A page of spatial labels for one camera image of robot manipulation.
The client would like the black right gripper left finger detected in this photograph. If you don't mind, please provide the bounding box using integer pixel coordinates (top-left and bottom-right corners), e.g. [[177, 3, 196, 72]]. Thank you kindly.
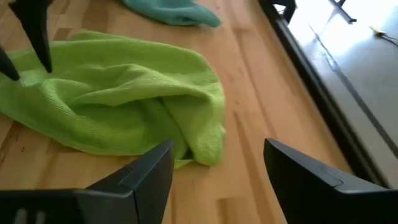
[[0, 139, 174, 224]]

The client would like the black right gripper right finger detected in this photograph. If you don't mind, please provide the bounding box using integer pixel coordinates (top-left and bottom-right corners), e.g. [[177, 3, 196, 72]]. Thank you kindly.
[[263, 138, 398, 224]]

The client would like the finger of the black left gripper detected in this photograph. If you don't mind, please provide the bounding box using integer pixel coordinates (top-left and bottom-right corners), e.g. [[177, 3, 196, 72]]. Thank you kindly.
[[0, 46, 21, 82], [8, 0, 53, 74]]

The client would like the ribbed green microfiber towel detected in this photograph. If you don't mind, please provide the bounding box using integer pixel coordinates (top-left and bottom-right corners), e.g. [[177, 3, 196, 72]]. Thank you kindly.
[[0, 30, 227, 170]]

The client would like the teal microfiber towel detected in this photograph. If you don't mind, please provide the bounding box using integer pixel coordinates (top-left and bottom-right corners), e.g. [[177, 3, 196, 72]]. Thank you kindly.
[[120, 0, 222, 28]]

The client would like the black aluminium table frame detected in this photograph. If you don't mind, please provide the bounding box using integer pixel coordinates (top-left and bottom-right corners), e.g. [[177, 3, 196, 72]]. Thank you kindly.
[[257, 0, 391, 190]]

